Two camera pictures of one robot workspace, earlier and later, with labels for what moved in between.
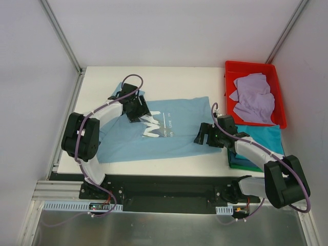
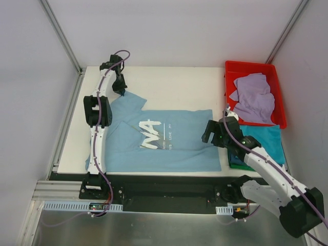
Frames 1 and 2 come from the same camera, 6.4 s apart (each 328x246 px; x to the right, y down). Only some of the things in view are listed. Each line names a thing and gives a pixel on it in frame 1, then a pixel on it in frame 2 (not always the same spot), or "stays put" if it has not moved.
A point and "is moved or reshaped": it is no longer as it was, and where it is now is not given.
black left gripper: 138,110 → 119,84
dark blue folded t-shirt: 233,160 stays put
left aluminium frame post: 82,71 stays put
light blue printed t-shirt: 170,130 is moved or reshaped
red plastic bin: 234,69 stays put
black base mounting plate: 195,193 stays put
